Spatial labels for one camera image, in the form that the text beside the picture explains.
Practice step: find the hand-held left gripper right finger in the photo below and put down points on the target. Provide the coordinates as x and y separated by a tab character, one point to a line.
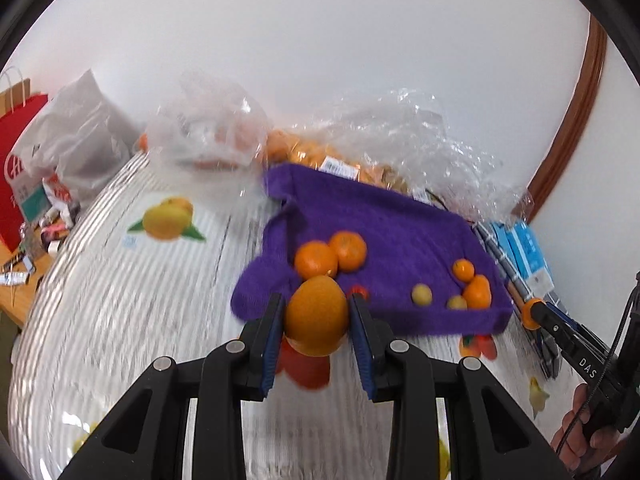
361	357

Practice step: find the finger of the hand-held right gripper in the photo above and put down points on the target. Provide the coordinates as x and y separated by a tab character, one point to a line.
587	337
552	325

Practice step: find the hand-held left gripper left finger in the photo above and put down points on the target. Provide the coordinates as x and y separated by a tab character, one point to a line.
270	355

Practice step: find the small orange citrus fruit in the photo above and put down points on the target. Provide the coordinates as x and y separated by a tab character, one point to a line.
463	270
529	316
477	292

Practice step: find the mandarin orange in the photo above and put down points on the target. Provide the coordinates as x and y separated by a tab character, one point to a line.
348	250
315	260
316	317

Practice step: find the yellowish green kumquat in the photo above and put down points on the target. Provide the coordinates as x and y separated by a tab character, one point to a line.
456	302
421	294

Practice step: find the person's right hand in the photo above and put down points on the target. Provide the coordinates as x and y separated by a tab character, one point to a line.
575	435

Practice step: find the brown wooden stick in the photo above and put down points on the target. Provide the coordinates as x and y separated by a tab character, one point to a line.
516	296

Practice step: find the blue and white tissue pack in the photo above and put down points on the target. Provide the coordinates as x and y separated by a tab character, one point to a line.
532	255

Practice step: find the blue paper packet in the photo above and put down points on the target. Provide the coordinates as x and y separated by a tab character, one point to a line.
502	240

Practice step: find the fruit print tablecloth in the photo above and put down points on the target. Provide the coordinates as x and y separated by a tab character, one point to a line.
150	310

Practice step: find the purple towel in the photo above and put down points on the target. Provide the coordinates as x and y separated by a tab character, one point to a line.
395	230

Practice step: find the pile of bagged oranges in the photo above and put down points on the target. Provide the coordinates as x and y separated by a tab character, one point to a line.
300	152

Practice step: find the large clear plastic bag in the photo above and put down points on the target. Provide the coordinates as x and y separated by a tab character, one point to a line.
425	135

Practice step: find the small clear plastic bag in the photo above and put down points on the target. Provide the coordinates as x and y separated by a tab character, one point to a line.
210	125

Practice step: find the wooden side desk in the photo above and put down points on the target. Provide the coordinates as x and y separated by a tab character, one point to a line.
20	305

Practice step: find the white plastic bag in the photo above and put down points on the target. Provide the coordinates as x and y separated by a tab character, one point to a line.
80	140

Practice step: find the red paper bag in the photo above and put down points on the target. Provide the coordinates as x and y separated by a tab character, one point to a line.
12	170

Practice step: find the brown wooden door frame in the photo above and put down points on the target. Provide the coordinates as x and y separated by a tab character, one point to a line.
570	125

